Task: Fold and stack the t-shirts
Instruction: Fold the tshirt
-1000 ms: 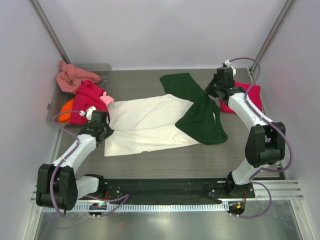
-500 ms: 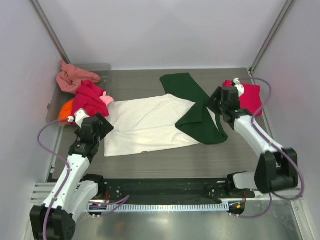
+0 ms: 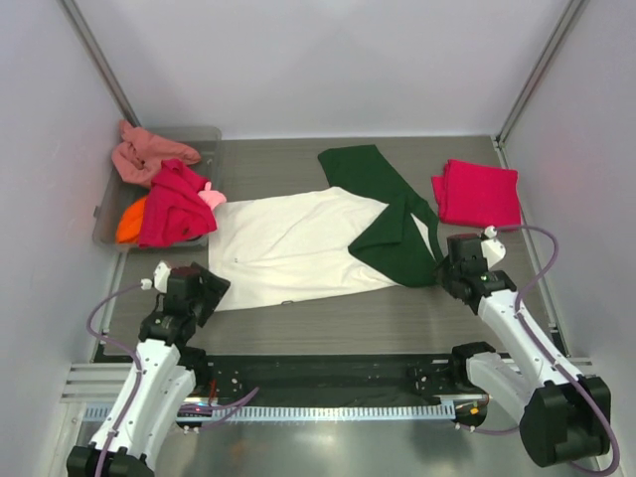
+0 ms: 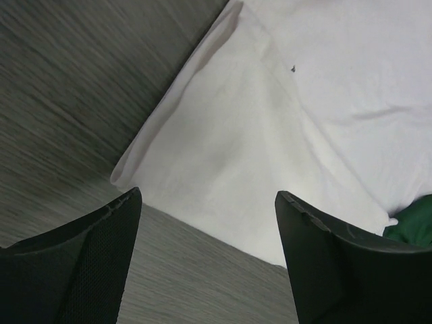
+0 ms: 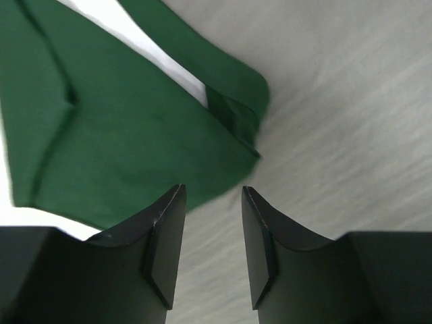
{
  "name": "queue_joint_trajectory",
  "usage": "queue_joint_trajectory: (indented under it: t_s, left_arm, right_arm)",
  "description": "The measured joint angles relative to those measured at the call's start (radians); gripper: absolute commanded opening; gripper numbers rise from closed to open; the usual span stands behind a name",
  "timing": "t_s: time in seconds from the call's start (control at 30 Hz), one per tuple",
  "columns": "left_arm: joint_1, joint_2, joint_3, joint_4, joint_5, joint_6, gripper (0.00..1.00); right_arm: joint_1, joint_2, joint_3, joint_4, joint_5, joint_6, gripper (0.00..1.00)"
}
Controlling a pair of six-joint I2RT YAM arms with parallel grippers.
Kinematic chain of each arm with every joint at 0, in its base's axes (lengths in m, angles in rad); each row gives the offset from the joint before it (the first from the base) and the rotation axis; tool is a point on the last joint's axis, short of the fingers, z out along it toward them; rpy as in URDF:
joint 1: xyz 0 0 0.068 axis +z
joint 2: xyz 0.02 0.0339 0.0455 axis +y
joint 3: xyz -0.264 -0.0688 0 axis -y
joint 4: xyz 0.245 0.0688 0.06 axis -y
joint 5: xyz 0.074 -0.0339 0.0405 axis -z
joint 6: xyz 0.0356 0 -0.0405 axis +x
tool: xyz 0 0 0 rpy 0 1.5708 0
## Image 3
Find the white and green t shirt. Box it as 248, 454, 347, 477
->
209, 145, 442, 311

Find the crimson red t shirt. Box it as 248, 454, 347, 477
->
137, 158, 217, 247

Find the orange t shirt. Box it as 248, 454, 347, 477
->
115, 196, 148, 243

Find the light pink t shirt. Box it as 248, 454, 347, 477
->
198, 182, 227, 211

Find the aluminium frame post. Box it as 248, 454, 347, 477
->
58, 0, 140, 126
494, 0, 589, 150

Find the slotted cable duct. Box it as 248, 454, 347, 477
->
84, 402, 456, 422

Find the left aluminium frame post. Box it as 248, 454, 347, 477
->
58, 0, 140, 126

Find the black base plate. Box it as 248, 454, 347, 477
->
205, 354, 486, 400

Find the right aluminium frame post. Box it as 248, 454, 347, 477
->
494, 0, 589, 150

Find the aluminium front rail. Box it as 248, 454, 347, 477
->
62, 362, 605, 401

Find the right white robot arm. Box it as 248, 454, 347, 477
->
436, 227, 621, 476

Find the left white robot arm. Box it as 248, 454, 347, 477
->
66, 262, 231, 476

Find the salmon pink t shirt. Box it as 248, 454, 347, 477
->
111, 119, 202, 188

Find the folded magenta t shirt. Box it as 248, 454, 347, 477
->
431, 159, 522, 228

